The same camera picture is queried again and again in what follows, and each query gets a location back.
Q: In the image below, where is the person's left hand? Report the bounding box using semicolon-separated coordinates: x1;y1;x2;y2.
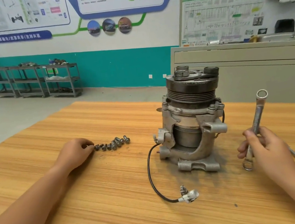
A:
50;135;100;177

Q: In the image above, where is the person's right hand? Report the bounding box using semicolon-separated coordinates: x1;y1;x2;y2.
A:
233;120;295;198

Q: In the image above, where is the silver combination wrench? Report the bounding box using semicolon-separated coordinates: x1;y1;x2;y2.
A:
231;88;281;172

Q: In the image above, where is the grey metal compressor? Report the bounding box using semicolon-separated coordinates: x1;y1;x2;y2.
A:
131;59;241;209

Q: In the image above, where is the beige workbench cabinet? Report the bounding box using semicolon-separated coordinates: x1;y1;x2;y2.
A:
167;28;295;125

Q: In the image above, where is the white wiring display board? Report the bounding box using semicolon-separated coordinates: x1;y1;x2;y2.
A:
173;0;295;56

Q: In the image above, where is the round photo wall decal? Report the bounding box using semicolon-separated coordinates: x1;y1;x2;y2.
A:
86;20;103;37
101;18;118;36
117;16;134;35

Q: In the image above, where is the white infographic wall panel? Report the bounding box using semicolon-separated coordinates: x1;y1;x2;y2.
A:
0;0;73;37

